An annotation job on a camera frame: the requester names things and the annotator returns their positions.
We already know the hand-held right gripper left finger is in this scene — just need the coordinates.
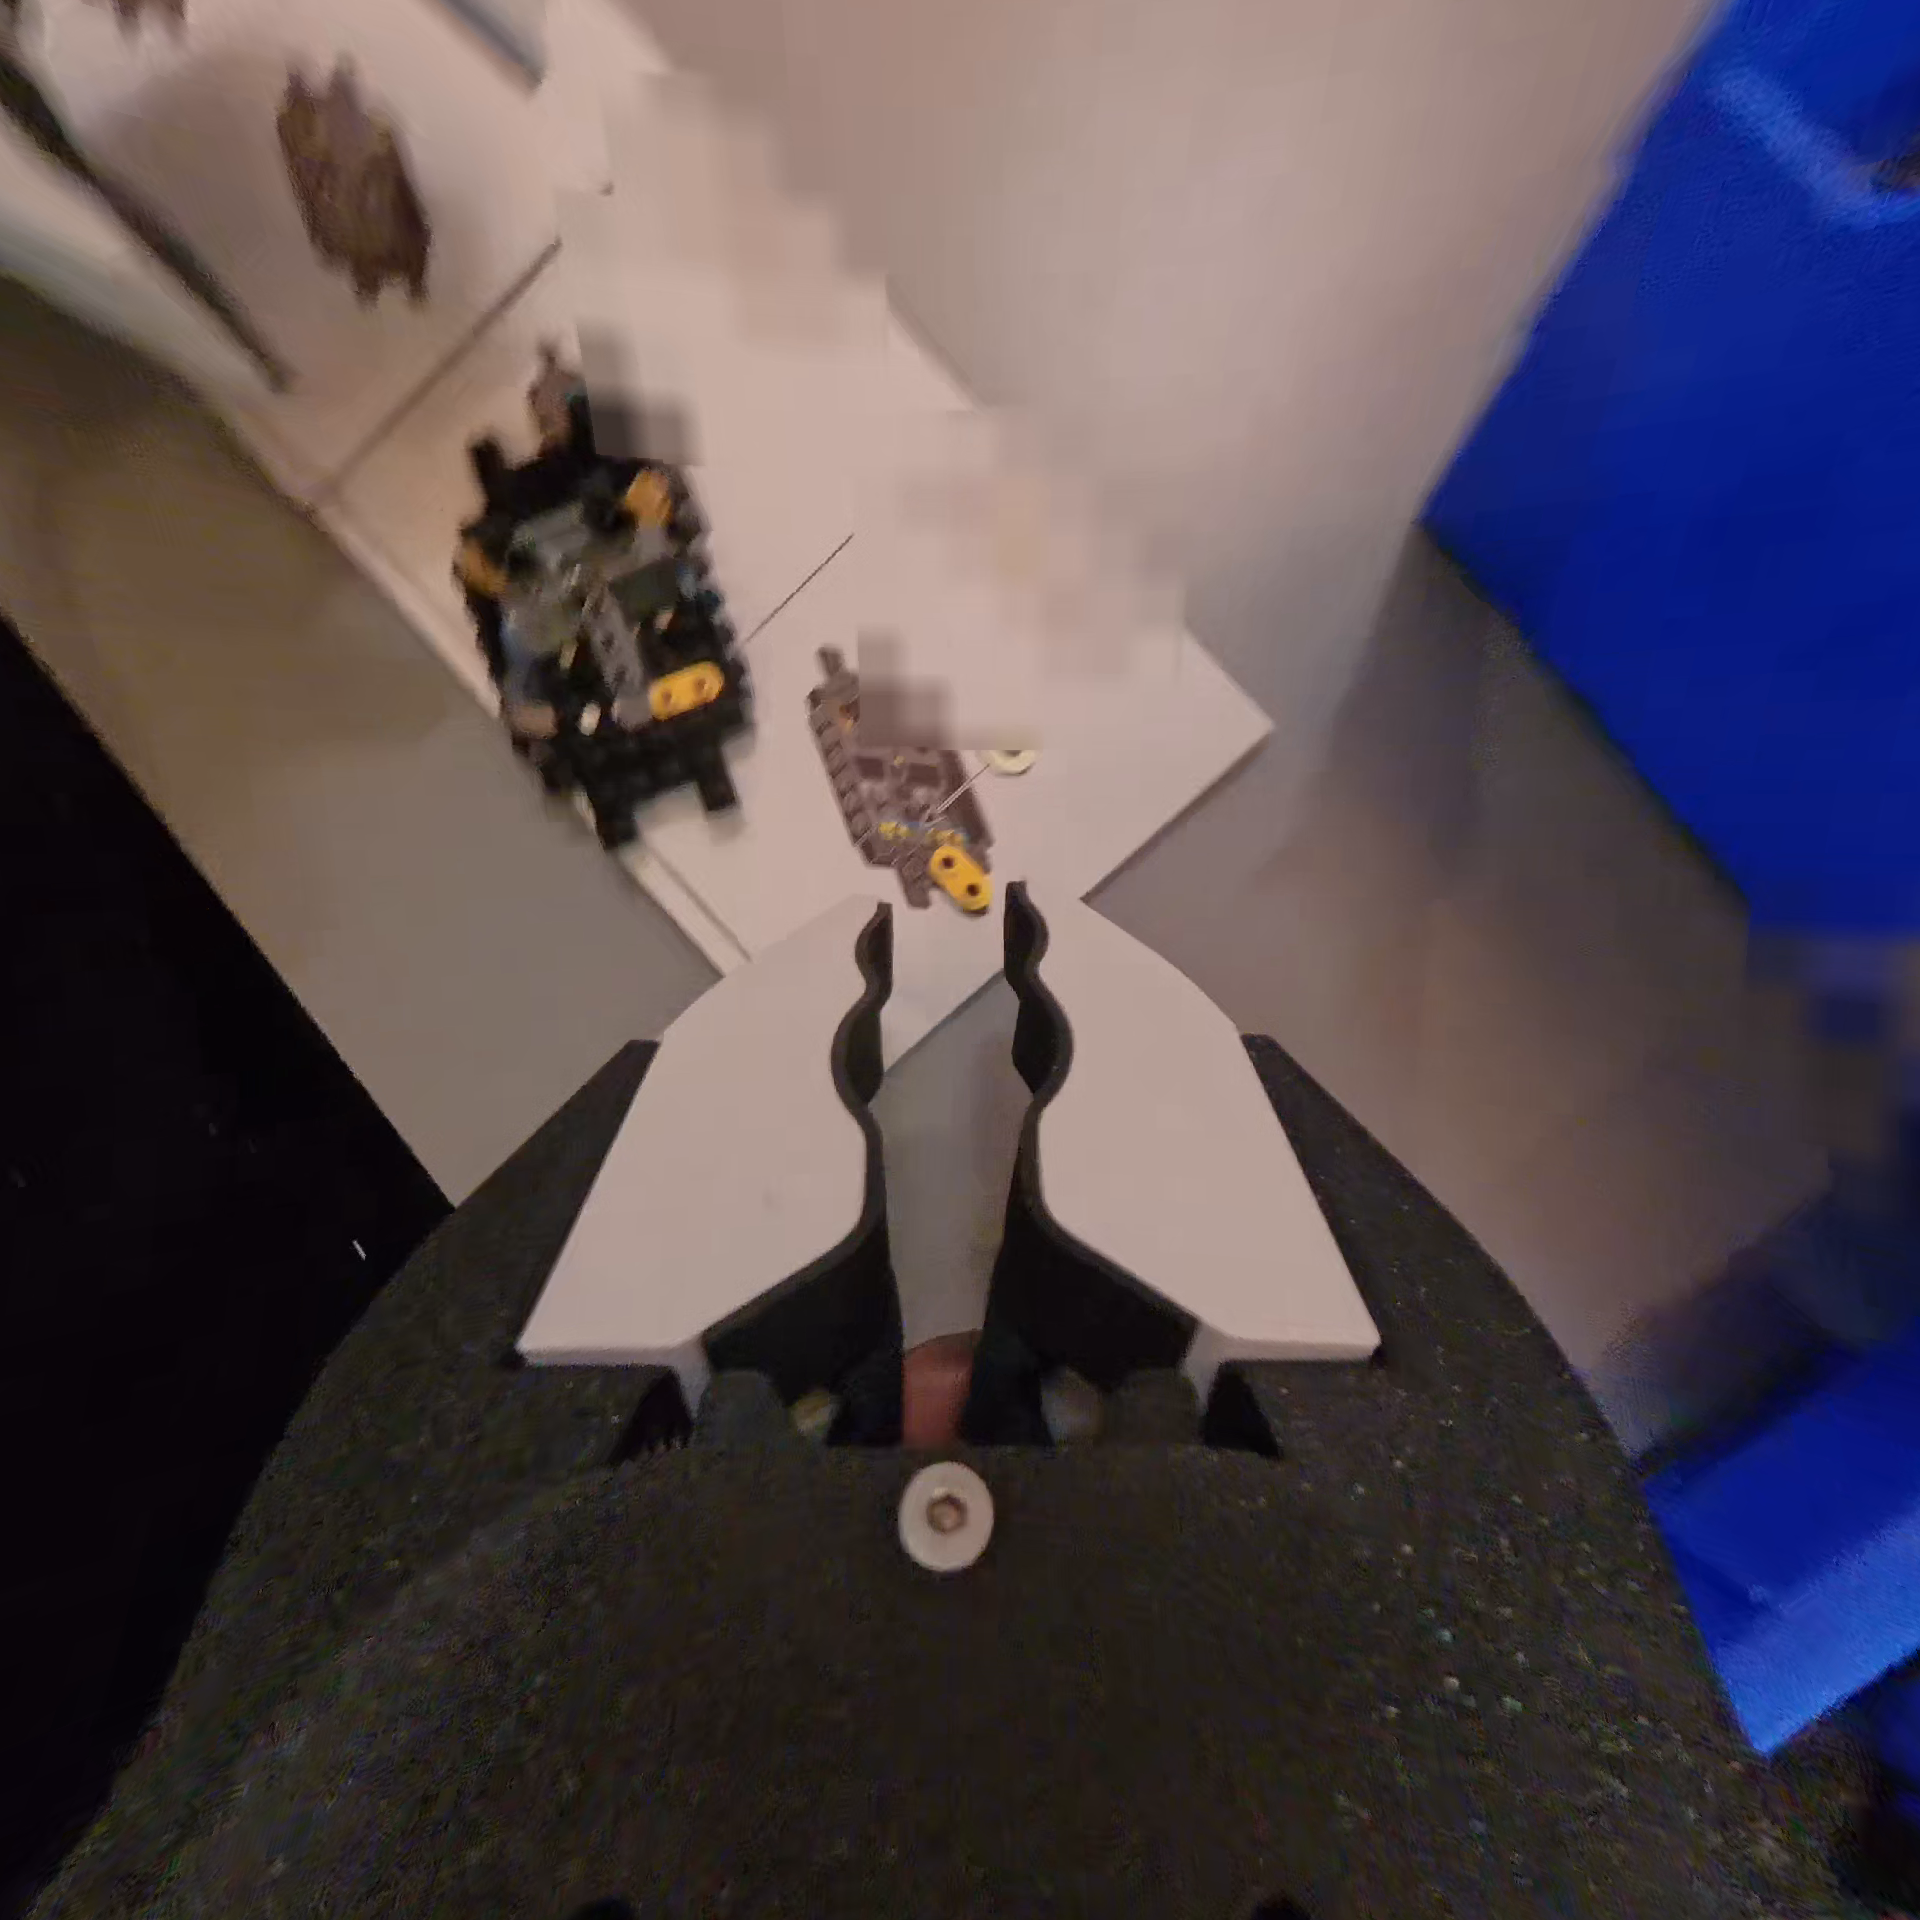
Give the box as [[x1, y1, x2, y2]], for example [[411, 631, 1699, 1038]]
[[517, 895, 902, 1369]]

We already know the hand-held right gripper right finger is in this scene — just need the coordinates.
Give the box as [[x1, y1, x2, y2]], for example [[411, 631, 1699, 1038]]
[[997, 883, 1386, 1369]]

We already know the black lego model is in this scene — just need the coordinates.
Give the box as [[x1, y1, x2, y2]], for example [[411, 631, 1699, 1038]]
[[455, 434, 752, 847]]

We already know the white instruction booklet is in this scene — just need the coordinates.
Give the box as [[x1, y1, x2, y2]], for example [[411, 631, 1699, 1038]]
[[0, 0, 1278, 1051]]

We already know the person's black speckled clothing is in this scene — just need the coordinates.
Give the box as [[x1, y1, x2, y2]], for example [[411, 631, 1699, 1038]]
[[0, 614, 453, 1920]]

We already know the large blue plastic bin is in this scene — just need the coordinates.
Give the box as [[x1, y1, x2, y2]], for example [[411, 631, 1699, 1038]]
[[1421, 0, 1920, 939]]

